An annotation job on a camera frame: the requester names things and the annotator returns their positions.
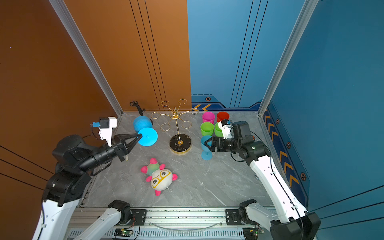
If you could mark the red wine glass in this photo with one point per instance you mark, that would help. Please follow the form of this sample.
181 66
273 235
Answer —
222 116

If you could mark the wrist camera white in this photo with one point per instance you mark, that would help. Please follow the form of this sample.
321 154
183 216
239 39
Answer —
106 125
226 128

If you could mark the pink wine glass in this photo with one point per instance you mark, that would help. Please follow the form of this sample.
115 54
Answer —
209 117

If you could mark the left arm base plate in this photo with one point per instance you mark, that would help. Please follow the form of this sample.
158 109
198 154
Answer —
130 217

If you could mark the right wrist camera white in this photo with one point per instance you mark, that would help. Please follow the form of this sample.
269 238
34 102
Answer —
226 128

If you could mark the right circuit board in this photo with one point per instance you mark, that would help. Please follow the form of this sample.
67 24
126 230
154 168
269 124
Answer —
251 234

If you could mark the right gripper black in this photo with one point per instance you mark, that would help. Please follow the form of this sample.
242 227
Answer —
216 140

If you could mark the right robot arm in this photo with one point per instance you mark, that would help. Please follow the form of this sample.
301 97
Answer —
290 220

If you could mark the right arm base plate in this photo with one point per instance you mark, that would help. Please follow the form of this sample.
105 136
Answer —
238 217

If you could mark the black phone stand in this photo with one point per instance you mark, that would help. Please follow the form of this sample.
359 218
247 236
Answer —
137 107

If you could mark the gold wine glass rack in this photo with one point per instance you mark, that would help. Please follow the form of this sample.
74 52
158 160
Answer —
180 143

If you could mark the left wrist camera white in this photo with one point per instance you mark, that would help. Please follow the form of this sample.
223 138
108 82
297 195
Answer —
106 125

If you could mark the plush toy with glasses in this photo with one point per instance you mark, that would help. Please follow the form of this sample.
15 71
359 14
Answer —
158 176

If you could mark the circuit board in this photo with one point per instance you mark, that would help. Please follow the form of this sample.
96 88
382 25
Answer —
123 233
251 234

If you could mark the light blue wine glass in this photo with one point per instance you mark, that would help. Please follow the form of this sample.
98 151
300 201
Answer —
206 153

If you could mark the left circuit board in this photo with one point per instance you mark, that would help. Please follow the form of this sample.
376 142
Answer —
123 233

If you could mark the green wine glass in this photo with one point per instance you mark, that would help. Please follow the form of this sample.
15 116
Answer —
207 129
217 130

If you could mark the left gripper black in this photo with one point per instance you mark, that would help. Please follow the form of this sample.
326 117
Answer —
120 146

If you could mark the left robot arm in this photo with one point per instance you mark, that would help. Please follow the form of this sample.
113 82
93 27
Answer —
78 162

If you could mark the aluminium front rail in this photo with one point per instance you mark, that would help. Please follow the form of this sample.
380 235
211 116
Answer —
177 217

